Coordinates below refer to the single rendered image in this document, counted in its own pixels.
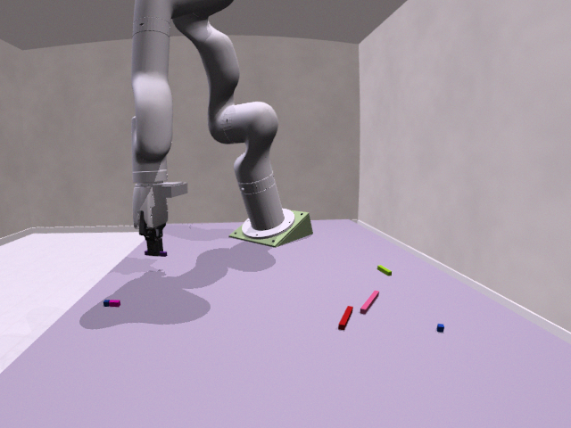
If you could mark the pink rod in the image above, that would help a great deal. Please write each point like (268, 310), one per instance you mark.
(369, 302)

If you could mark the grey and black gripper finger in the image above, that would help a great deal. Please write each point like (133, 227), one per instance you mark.
(159, 235)
(150, 237)

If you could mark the purple rod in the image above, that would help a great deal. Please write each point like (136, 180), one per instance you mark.
(162, 253)

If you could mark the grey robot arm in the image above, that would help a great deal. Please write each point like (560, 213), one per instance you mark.
(254, 124)

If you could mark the lime green rod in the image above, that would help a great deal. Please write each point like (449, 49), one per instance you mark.
(384, 270)

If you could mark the red rod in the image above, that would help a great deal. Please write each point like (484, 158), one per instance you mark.
(345, 318)

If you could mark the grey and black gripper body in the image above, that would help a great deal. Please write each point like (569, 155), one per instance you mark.
(148, 199)

